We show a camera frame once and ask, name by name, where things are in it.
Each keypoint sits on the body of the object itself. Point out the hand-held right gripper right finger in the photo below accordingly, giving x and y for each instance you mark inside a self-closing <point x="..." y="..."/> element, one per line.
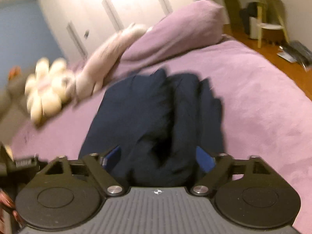
<point x="204" y="159"/>

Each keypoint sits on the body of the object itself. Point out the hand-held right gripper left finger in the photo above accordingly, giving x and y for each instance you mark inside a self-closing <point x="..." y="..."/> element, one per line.
<point x="112" y="156"/>

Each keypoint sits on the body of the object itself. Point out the navy blue garment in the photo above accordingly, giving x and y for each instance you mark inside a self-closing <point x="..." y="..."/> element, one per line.
<point x="136" y="117"/>

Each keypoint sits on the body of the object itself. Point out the person's left hand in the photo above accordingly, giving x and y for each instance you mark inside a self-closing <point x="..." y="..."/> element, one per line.
<point x="7" y="201"/>

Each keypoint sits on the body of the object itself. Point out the grey soft object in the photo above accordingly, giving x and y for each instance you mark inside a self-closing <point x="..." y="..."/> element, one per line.
<point x="9" y="95"/>

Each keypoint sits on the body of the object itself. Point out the cream flower plush toy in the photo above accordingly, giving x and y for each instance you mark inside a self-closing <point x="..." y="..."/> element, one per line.
<point x="46" y="97"/>

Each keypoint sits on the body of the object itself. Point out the purple bed blanket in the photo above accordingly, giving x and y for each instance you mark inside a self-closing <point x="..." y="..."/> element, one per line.
<point x="256" y="90"/>

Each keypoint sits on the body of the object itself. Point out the long pink plush toy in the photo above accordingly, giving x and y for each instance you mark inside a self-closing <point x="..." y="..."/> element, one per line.
<point x="102" y="61"/>

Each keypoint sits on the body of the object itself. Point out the purple pillow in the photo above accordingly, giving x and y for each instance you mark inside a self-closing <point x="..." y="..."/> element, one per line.
<point x="175" y="34"/>

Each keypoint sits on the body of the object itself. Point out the black items in plastic bag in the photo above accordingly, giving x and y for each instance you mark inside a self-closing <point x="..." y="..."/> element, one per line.
<point x="296" y="53"/>

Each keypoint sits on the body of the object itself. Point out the white wardrobe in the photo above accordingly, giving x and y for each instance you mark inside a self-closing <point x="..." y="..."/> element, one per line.
<point x="97" y="9"/>

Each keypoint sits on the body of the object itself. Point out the white tiered stool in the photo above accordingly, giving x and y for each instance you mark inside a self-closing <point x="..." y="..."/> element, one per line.
<point x="265" y="17"/>

